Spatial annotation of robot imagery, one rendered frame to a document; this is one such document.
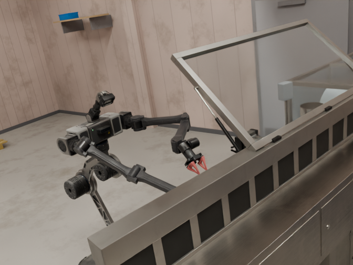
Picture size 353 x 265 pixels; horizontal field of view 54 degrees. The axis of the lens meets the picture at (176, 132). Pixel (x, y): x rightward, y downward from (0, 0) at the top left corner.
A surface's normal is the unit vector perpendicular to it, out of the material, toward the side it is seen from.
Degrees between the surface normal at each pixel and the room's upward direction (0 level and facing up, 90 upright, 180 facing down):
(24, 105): 90
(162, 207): 0
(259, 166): 90
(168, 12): 90
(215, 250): 0
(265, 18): 90
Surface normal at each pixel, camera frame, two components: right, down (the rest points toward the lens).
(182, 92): -0.62, 0.36
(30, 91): 0.77, 0.11
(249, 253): -0.15, -0.93
